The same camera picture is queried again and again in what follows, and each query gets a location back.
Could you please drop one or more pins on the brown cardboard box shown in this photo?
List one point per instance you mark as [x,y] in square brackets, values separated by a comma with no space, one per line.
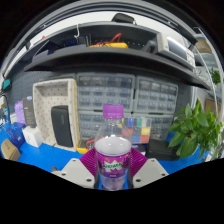
[9,150]

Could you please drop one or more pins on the beige pegboard tray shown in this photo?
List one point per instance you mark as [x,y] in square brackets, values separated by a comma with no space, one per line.
[43,100]

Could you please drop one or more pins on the black rectangular case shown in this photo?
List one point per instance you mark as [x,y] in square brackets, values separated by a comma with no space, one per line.
[62,126]

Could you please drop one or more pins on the purple plastic bag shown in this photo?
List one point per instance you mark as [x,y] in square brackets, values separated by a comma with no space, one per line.
[19,111]

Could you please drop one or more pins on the yellow multimeter with red leads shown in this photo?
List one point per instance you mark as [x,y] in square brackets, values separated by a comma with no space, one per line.
[83,146]

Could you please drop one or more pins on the dark grey upright carton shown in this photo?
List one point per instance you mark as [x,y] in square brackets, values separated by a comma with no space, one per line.
[29,111]

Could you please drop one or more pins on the dark grey shelf unit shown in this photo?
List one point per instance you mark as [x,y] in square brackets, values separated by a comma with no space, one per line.
[110,58]

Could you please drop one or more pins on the green leafy potted plant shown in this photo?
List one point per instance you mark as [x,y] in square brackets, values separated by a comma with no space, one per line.
[193,130]

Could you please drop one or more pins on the white carton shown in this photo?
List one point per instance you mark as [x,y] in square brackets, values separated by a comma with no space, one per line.
[32,136]

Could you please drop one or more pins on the flat black box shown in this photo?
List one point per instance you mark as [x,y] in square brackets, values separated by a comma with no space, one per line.
[161,150]

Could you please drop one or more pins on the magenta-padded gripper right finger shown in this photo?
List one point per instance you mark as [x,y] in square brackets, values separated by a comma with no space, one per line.
[150,170]

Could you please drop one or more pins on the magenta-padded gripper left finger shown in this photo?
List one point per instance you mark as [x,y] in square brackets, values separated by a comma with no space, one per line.
[78,171]

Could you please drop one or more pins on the clear organizer with coloured parts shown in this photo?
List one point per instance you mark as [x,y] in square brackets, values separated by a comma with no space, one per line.
[140,130]

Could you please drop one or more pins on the small black box white label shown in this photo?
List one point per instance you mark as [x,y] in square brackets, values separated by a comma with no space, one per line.
[139,148]

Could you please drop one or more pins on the clear purple-capped drink bottle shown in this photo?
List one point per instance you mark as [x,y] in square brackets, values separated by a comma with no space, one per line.
[112,146]

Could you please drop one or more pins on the white metal shelf rack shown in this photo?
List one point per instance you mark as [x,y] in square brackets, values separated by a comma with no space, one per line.
[208,56]

